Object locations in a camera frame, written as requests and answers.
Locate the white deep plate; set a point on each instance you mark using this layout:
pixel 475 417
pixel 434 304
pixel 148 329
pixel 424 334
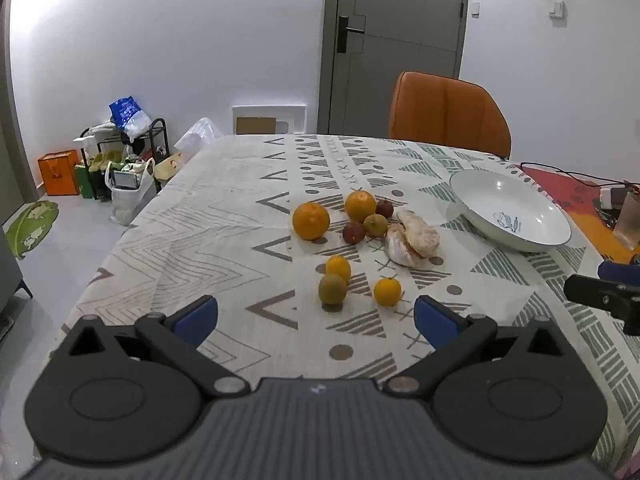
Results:
pixel 510 205

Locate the small red plum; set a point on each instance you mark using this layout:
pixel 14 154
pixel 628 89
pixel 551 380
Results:
pixel 353 233
pixel 386 208

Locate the blue and white bag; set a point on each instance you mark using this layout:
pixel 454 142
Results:
pixel 127 112

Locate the large orange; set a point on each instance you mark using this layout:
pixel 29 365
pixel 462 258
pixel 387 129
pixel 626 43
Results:
pixel 311 220
pixel 360 206

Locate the brown cardboard piece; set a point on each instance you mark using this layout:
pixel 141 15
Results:
pixel 256 125

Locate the small orange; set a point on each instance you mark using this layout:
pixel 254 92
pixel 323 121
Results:
pixel 387 292
pixel 338 269

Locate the black metal rack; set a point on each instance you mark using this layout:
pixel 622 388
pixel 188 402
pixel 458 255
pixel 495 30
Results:
pixel 160 135

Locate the white plastic bag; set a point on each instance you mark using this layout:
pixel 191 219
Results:
pixel 125 205

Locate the green box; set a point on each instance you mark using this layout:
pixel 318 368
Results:
pixel 85 182

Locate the white charger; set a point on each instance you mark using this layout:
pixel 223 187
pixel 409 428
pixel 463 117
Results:
pixel 612 197

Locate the white wall switch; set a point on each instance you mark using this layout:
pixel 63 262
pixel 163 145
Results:
pixel 556 7
pixel 475 9

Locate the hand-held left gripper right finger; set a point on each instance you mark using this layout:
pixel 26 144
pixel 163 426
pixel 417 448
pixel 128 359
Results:
pixel 435 320

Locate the peeled pomelo piece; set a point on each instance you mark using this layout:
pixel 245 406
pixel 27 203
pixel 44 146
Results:
pixel 420 234
pixel 397 249

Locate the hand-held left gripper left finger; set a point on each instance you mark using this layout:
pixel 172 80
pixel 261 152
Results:
pixel 197 317

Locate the white foam packaging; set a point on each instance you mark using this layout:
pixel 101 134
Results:
pixel 290 112

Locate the brown green round fruit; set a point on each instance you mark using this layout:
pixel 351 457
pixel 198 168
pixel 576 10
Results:
pixel 375 225
pixel 332 289

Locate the grey sofa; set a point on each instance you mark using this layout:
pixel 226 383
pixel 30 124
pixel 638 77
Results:
pixel 7 272

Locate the green leaf rug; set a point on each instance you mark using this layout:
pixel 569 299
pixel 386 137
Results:
pixel 30 227

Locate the clear glass cup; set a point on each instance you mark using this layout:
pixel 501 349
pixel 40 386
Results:
pixel 629 222

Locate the orange gift box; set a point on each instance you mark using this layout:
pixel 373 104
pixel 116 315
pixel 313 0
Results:
pixel 57 173

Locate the patterned tablecloth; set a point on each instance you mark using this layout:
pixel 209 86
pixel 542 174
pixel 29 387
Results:
pixel 200 220

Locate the orange leather chair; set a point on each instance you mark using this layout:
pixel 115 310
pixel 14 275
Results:
pixel 445 110

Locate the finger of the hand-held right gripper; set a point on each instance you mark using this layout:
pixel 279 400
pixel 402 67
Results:
pixel 620 271
pixel 600 292

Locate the clear plastic bag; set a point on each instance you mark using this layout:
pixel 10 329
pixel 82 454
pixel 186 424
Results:
pixel 200 135

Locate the grey door with black lock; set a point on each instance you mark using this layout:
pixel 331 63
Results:
pixel 400 60

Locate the tan paper bag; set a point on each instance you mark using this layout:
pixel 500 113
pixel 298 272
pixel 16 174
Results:
pixel 167 166

